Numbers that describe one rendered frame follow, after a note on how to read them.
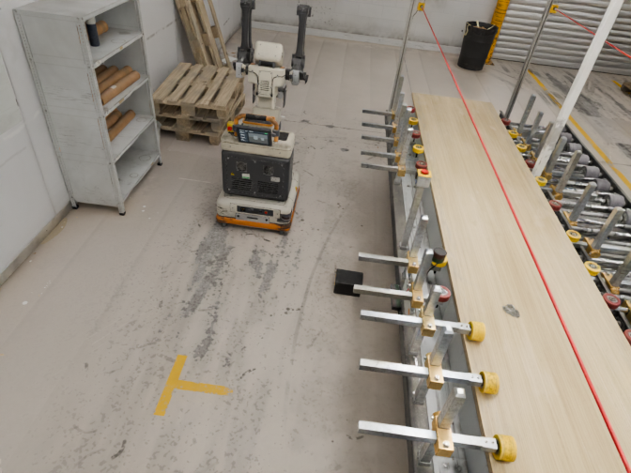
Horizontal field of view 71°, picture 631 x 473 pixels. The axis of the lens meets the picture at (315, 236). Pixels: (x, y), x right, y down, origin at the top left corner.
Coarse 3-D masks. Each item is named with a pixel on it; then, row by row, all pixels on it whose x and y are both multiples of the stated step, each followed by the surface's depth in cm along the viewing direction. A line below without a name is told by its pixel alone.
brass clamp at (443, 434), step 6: (438, 414) 153; (432, 420) 154; (432, 426) 153; (438, 426) 149; (450, 426) 149; (438, 432) 147; (444, 432) 147; (450, 432) 148; (438, 438) 145; (444, 438) 146; (450, 438) 146; (438, 444) 144; (450, 444) 144; (438, 450) 144; (444, 450) 143; (450, 450) 143; (444, 456) 146; (450, 456) 145
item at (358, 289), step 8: (360, 288) 212; (368, 288) 212; (376, 288) 213; (384, 288) 214; (384, 296) 213; (392, 296) 212; (400, 296) 212; (408, 296) 211; (424, 296) 212; (440, 304) 212
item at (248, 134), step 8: (240, 128) 316; (248, 128) 315; (256, 128) 316; (264, 128) 316; (240, 136) 324; (248, 136) 323; (256, 136) 322; (264, 136) 320; (272, 136) 325; (256, 144) 330; (264, 144) 328
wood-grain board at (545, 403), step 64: (448, 128) 360; (448, 192) 281; (512, 192) 288; (448, 256) 231; (512, 256) 236; (576, 256) 241; (512, 320) 200; (576, 320) 203; (512, 384) 173; (576, 384) 176; (576, 448) 155
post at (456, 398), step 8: (456, 392) 137; (464, 392) 138; (448, 400) 142; (456, 400) 138; (464, 400) 137; (448, 408) 141; (456, 408) 141; (440, 416) 148; (448, 416) 144; (440, 424) 147; (448, 424) 147; (424, 448) 161; (432, 448) 157; (424, 456) 162; (432, 456) 161
